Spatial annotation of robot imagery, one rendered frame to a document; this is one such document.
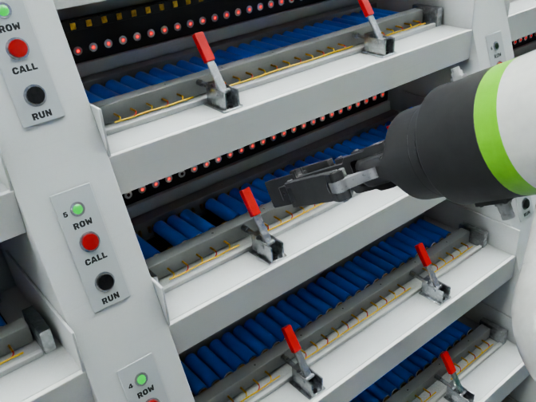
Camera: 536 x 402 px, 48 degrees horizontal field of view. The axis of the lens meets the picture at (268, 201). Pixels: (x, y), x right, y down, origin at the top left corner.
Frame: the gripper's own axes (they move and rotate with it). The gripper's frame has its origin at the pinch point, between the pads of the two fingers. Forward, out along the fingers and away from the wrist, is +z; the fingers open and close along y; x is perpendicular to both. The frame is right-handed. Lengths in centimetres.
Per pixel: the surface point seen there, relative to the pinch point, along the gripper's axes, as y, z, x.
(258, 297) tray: -3.9, 11.2, -11.4
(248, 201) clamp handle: -0.3, 11.1, -0.4
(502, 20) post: 53, 7, 9
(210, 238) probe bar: -4.9, 15.3, -3.0
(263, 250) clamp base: -1.0, 11.0, -6.5
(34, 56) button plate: -19.3, 4.5, 20.4
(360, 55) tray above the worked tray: 24.4, 10.0, 11.6
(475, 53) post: 44.7, 7.5, 6.1
